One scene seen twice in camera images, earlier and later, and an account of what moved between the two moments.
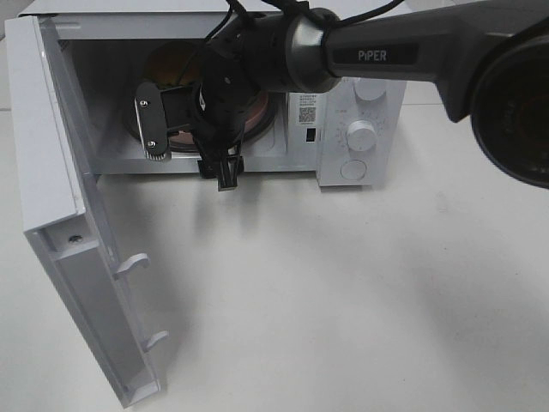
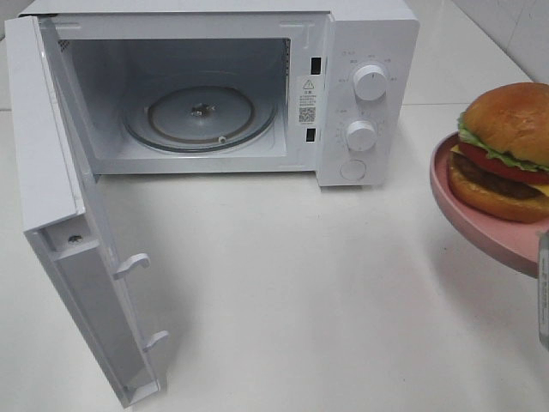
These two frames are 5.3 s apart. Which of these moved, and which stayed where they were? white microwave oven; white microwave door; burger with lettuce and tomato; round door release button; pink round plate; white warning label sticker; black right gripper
Moved: burger with lettuce and tomato; pink round plate; black right gripper
Stayed: white microwave door; round door release button; white warning label sticker; white microwave oven
